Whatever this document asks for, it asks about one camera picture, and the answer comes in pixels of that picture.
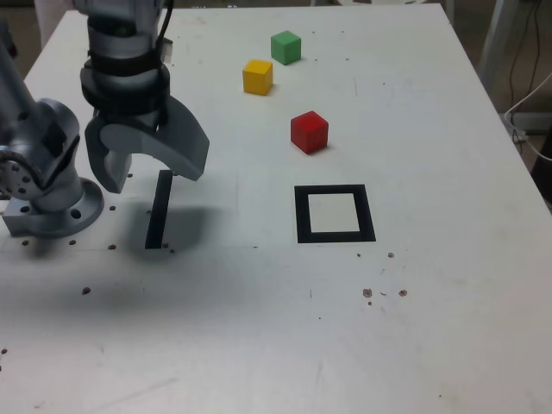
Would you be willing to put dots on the red cube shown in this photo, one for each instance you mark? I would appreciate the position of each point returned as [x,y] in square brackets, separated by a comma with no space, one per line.
[308,133]

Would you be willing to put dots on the green cube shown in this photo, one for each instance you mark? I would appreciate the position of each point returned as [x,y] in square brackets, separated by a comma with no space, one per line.
[285,48]

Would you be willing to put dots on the small white camera box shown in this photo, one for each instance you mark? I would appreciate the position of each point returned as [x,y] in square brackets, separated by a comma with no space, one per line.
[167,51]

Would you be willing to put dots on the black tape square outline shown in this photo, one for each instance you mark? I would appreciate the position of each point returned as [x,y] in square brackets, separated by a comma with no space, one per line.
[302,215]

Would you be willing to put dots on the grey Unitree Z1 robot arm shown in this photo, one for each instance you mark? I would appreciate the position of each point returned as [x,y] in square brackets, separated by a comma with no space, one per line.
[52,142]

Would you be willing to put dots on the grey metal frame leg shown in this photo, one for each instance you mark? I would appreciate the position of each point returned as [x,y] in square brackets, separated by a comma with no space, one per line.
[500,26]

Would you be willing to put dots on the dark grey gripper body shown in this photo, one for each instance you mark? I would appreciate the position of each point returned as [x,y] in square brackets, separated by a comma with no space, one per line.
[129,118]

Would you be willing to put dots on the black tape strip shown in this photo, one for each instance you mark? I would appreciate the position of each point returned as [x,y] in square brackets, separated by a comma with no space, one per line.
[158,207]

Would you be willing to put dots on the yellow cube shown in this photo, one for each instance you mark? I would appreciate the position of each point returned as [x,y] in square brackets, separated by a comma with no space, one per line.
[258,77]

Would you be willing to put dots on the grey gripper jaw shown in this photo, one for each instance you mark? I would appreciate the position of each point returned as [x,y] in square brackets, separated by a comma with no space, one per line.
[181,142]
[108,172]

